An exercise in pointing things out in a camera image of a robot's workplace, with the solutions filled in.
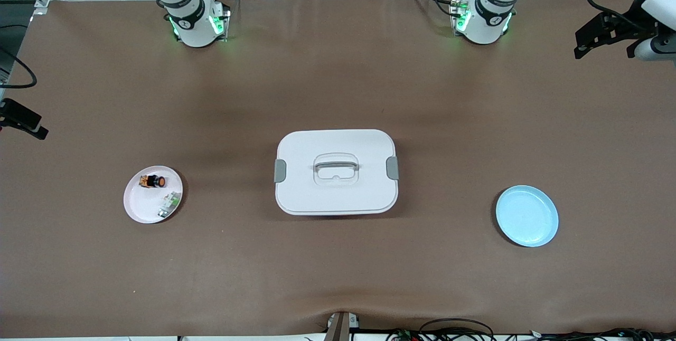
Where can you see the brown table mat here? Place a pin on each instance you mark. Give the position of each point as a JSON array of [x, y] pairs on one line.
[[338, 267]]

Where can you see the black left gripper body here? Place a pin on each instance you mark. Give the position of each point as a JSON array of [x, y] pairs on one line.
[[626, 27]]

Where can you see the green white switch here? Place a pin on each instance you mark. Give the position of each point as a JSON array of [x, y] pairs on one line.
[[169, 205]]

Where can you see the grey camera mount pole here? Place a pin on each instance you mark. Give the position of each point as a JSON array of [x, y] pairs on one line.
[[338, 330]]

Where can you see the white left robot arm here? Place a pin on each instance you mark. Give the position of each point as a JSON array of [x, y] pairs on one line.
[[483, 27]]

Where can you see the light blue round plate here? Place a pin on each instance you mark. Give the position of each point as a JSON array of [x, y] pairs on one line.
[[528, 217]]

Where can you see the orange black push-button switch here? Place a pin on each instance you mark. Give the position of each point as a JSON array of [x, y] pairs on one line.
[[152, 181]]

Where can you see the white lidded storage box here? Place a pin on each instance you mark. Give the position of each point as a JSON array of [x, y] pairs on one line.
[[338, 198]]

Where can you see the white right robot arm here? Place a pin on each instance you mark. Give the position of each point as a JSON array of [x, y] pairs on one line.
[[195, 29]]

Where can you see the pink round plate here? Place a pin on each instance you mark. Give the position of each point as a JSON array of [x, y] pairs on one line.
[[140, 204]]

